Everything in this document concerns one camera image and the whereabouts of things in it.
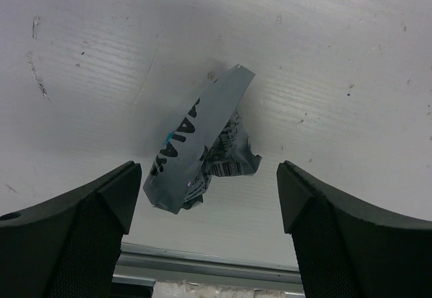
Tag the grey snack packet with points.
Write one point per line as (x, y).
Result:
(210, 141)

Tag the aluminium table edge rail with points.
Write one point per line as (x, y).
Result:
(141, 256)

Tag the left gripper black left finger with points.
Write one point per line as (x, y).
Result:
(68, 246)

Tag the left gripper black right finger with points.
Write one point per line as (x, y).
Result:
(346, 247)

